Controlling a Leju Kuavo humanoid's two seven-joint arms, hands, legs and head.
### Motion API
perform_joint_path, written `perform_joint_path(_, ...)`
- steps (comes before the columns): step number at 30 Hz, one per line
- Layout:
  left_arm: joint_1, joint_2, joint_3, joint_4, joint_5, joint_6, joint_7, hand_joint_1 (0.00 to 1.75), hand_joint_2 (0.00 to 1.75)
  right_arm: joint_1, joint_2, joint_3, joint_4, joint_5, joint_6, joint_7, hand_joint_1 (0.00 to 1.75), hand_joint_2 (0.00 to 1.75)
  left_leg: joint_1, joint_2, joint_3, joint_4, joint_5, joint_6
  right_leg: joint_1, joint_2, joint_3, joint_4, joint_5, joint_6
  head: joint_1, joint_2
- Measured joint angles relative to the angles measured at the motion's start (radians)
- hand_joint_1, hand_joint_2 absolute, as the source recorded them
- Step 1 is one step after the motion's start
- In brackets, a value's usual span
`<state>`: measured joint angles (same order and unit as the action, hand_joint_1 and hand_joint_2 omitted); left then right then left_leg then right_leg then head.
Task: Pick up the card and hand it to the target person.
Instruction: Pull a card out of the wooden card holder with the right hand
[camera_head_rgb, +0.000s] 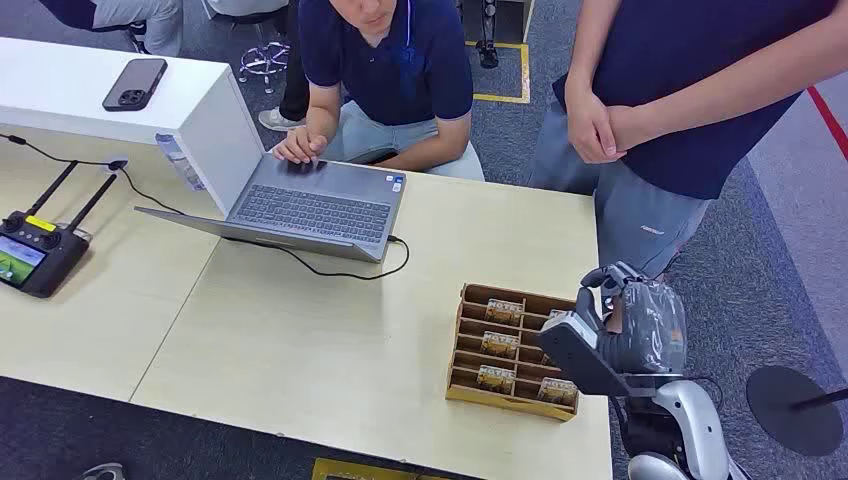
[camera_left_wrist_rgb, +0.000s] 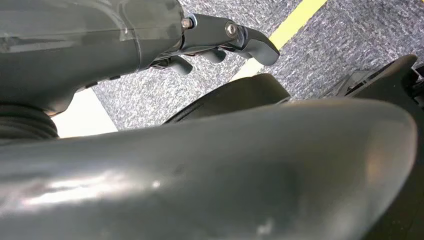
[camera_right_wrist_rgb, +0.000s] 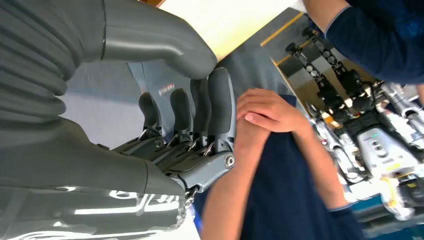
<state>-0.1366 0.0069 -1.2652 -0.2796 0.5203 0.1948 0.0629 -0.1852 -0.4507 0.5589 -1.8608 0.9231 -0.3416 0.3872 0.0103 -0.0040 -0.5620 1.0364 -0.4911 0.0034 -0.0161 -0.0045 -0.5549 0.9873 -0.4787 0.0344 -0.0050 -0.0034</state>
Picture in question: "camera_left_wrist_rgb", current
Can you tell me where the white flat panel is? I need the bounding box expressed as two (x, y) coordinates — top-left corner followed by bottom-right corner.
(50, 87), (119, 139)

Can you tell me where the smooth grey robot body shell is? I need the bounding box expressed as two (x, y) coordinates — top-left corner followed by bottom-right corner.
(0, 97), (419, 240)

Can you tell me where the yellow floor tape strip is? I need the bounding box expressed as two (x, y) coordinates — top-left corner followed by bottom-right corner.
(231, 0), (329, 82)

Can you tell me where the black round robot joint ring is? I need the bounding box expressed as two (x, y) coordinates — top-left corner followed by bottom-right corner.
(163, 73), (293, 125)

